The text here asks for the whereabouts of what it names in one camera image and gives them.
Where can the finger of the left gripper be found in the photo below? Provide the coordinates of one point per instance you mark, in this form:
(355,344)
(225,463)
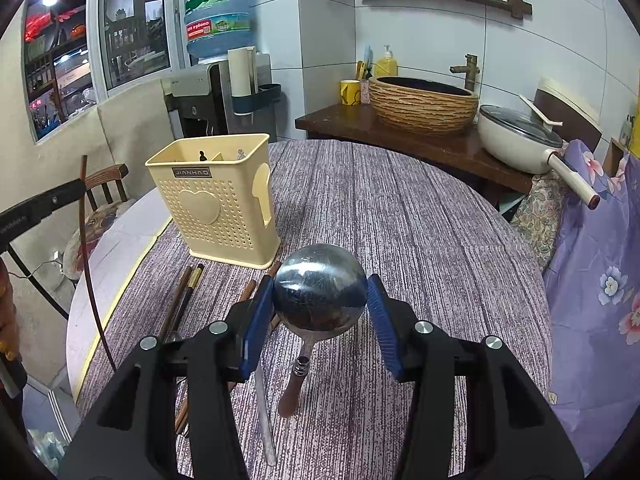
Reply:
(29,213)

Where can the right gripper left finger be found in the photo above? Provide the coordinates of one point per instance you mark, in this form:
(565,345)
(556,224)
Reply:
(129,432)

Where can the small steel spoon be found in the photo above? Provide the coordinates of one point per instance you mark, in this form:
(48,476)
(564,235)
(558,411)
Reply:
(263,416)

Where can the steel ladle wooden handle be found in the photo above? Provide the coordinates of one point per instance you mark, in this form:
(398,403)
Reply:
(319,293)

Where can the wooden chair with cushion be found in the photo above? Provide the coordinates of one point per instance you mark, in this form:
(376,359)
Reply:
(108,201)

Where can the brown wooden chopstick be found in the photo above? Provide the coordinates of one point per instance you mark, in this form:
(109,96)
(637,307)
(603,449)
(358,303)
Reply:
(164,331)
(182,418)
(275,319)

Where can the black chopstick gold band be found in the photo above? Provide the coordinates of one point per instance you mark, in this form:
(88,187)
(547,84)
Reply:
(185,299)

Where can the purple floral cloth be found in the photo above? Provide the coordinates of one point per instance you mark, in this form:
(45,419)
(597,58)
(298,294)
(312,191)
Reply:
(589,259)

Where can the purple striped tablecloth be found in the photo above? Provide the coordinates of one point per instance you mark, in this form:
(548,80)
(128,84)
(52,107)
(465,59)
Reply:
(434,242)

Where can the cream plastic utensil holder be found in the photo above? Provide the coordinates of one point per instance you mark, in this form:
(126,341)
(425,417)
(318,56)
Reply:
(217,190)

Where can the window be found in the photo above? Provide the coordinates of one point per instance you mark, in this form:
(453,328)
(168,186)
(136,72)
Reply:
(79,53)

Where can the water dispenser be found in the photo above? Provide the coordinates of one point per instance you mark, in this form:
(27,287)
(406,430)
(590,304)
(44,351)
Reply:
(199,101)

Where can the cream frying pan with lid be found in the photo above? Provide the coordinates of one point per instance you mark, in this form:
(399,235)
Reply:
(530,146)

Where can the blue water bottle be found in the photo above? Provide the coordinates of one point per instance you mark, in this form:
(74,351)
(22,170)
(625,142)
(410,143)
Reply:
(213,27)

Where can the woven basket sink basin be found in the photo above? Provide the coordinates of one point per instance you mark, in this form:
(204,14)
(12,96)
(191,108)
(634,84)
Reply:
(422,106)

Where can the yellow mug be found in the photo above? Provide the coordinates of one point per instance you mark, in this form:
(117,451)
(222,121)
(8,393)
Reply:
(350,92)

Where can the brass faucet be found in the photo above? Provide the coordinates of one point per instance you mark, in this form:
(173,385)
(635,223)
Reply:
(470,71)

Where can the yellow soap dispenser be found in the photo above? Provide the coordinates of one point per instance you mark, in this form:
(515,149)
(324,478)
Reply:
(386,66)

